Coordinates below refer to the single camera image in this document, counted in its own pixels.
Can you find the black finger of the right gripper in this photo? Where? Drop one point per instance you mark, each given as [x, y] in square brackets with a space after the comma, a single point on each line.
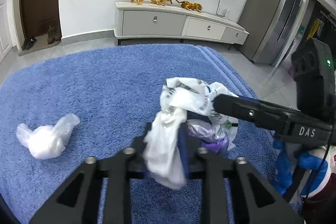
[261, 113]

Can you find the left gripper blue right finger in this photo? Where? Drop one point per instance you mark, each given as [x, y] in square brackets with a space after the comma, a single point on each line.
[188, 148]

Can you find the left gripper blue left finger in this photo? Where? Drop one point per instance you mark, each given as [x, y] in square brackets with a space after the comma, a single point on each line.
[138, 167]

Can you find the purple plastic bag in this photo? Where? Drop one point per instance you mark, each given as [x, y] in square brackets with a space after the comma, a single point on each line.
[213, 139]

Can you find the white printed plastic bag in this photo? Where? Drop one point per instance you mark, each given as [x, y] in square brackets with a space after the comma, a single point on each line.
[196, 97]

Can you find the blue gloved right hand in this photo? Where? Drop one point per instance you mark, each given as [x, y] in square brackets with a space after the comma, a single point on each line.
[317, 161]

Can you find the blue fluffy rug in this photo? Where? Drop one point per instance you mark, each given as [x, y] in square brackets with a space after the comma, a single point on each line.
[114, 92]

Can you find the clear crumpled plastic bag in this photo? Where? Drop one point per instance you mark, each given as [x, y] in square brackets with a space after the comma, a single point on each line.
[47, 142]

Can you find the grey refrigerator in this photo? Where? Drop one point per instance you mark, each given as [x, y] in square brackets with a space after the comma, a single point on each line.
[268, 23]

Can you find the golden tiger ornament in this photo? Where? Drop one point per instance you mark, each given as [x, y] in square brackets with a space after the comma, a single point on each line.
[191, 6]

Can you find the white TV cabinet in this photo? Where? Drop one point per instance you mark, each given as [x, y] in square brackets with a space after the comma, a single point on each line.
[135, 21]

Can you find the brown boots pair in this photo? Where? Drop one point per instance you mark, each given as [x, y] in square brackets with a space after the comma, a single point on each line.
[54, 35]

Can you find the black shoes pair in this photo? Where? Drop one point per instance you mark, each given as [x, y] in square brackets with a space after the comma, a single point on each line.
[29, 43]

